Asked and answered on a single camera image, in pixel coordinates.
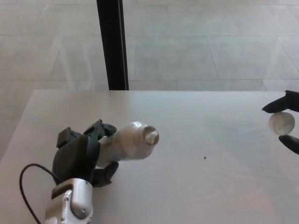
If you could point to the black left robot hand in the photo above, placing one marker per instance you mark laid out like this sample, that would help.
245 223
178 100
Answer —
74 158

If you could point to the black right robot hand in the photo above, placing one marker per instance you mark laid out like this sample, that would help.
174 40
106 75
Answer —
289 102

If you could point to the white screw cap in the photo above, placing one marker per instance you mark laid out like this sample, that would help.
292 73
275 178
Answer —
281 123

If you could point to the clear plastic bottle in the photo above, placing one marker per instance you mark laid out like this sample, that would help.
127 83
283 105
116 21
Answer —
133 144

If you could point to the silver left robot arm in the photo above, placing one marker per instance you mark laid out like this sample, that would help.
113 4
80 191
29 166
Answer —
72 203

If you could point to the black vertical frame post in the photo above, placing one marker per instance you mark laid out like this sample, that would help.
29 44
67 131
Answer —
113 46

